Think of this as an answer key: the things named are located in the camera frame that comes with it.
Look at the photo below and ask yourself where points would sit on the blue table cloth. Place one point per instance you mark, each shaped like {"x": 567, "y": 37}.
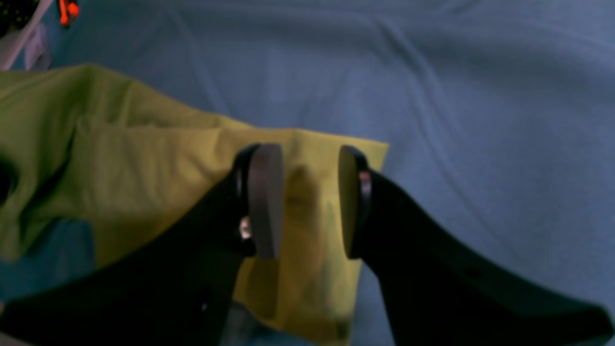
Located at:
{"x": 498, "y": 116}

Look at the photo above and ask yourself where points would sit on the olive green t-shirt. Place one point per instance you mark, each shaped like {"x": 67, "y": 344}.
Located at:
{"x": 91, "y": 144}

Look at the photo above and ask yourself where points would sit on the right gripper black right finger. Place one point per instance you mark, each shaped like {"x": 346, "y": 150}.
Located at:
{"x": 437, "y": 291}

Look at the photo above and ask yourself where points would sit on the black orange tool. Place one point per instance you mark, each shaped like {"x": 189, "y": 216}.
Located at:
{"x": 69, "y": 12}

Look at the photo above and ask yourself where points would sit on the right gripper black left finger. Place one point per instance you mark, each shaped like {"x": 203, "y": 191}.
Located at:
{"x": 177, "y": 289}

